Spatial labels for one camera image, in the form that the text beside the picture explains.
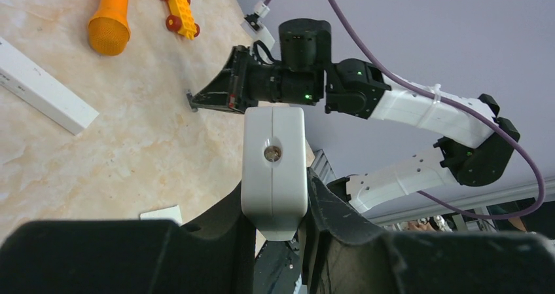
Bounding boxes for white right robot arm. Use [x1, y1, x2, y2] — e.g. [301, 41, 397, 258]
[187, 18, 520, 213]

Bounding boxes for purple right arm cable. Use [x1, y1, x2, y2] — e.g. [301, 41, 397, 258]
[262, 0, 546, 221]

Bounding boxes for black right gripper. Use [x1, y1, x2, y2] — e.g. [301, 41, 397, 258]
[186, 18, 331, 114]

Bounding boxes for orange toy microphone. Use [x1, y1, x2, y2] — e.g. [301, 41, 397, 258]
[87, 0, 130, 56]

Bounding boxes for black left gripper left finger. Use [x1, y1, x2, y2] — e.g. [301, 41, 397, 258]
[1, 187, 255, 293]

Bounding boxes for white remote battery cover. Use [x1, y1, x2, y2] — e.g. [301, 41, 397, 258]
[1, 39, 99, 135]

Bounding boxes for yellow toy car red wheels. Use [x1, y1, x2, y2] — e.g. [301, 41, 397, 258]
[161, 0, 200, 40]

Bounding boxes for small white remote control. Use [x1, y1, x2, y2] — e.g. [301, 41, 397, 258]
[241, 107, 308, 241]

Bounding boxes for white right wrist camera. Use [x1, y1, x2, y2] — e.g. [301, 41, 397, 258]
[241, 1, 276, 64]

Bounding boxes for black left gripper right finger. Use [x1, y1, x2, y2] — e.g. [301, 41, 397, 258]
[299, 169, 554, 293]

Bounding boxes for small white battery door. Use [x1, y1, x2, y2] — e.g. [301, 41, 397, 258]
[139, 205, 183, 226]

